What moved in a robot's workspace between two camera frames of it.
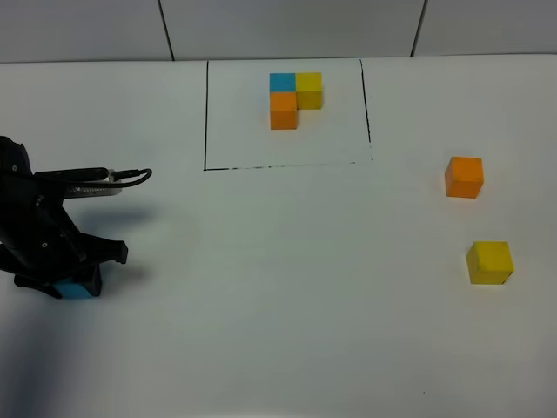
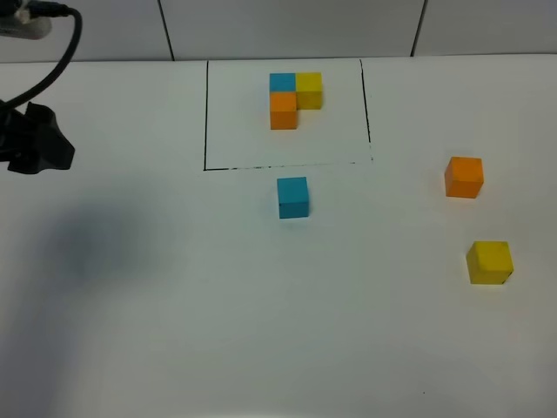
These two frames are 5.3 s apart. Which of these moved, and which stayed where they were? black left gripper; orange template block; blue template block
Moved: black left gripper
Stayed: blue template block; orange template block
